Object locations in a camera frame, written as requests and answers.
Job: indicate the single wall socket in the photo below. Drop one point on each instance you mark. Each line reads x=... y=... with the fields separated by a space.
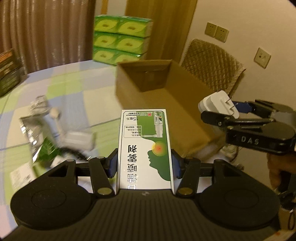
x=262 y=58

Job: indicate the cream plastic spoon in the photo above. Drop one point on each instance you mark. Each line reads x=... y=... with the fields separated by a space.
x=55 y=115

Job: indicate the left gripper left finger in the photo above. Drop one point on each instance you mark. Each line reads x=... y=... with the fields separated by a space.
x=102 y=169

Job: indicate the person right hand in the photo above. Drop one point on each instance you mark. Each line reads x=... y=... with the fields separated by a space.
x=277 y=164

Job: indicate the dark green food package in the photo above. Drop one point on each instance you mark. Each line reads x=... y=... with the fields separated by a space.
x=11 y=72

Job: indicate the double wall socket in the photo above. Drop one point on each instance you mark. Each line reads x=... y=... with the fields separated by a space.
x=217 y=32

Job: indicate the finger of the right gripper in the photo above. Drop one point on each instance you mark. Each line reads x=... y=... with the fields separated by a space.
x=244 y=107
x=223 y=120

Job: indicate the brown curtain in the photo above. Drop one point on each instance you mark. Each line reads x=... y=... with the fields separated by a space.
x=45 y=34

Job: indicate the green tissue pack stack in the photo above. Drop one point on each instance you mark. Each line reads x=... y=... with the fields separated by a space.
x=120 y=38

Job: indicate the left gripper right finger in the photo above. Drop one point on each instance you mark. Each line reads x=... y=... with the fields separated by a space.
x=186 y=174

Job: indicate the silver green foil bag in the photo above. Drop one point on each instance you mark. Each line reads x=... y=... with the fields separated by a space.
x=42 y=143

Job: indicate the green white spray box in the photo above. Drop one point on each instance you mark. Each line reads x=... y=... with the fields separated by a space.
x=144 y=151

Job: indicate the wooden door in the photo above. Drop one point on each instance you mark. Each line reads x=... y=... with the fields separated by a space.
x=171 y=23

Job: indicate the checkered tablecloth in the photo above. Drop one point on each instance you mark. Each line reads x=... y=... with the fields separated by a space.
x=81 y=98

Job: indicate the white power adapter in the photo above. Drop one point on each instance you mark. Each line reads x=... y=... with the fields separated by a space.
x=218 y=102

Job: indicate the green white medicine box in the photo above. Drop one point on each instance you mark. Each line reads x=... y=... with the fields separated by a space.
x=22 y=176

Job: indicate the quilted chair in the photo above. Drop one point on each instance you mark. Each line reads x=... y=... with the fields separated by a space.
x=214 y=66

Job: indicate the large cardboard box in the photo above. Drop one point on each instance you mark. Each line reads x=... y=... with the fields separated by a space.
x=164 y=84

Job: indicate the clear plastic tray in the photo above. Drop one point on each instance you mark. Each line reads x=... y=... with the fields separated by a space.
x=83 y=141

